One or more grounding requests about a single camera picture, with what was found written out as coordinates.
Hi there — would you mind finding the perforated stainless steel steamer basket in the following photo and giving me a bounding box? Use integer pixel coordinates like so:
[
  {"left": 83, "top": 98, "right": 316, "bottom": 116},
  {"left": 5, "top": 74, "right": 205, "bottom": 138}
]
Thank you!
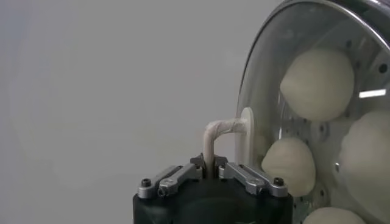
[{"left": 240, "top": 0, "right": 390, "bottom": 224}]

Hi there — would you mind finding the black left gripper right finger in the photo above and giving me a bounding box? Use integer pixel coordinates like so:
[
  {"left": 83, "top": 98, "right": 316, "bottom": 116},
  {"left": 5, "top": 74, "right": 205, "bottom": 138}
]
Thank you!
[{"left": 214, "top": 155, "right": 289, "bottom": 198}]

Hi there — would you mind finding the white steamed baozi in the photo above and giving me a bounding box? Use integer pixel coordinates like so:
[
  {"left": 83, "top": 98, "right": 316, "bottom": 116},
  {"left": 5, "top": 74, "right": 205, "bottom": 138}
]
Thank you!
[
  {"left": 261, "top": 136, "right": 317, "bottom": 198},
  {"left": 279, "top": 47, "right": 356, "bottom": 122},
  {"left": 302, "top": 206, "right": 368, "bottom": 224},
  {"left": 338, "top": 110, "right": 390, "bottom": 214}
]

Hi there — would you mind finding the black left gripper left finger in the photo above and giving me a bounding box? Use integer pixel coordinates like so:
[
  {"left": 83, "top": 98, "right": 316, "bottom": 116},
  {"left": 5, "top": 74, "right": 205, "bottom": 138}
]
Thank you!
[{"left": 136, "top": 153, "right": 204, "bottom": 200}]

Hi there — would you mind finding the round glass pot lid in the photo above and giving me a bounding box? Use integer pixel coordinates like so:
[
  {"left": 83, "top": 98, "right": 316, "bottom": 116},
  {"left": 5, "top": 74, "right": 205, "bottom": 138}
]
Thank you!
[{"left": 202, "top": 0, "right": 390, "bottom": 224}]

